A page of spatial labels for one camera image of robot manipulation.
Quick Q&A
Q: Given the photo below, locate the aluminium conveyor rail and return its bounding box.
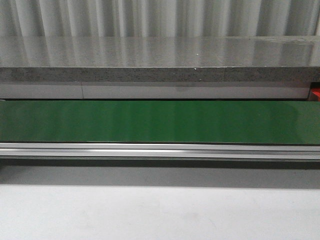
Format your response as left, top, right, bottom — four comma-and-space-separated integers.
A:
0, 142, 320, 162

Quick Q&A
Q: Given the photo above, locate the white pleated curtain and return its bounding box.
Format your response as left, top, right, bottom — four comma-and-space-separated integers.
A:
0, 0, 320, 37

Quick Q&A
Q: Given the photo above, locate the red plastic tray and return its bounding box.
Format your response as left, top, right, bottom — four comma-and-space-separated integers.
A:
308, 87, 320, 102

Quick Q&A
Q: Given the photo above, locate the grey granite counter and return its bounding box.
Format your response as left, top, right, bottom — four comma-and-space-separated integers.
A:
0, 36, 320, 101

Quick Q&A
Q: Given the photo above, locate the green conveyor belt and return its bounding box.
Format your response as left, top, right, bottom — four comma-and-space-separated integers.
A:
0, 100, 320, 145

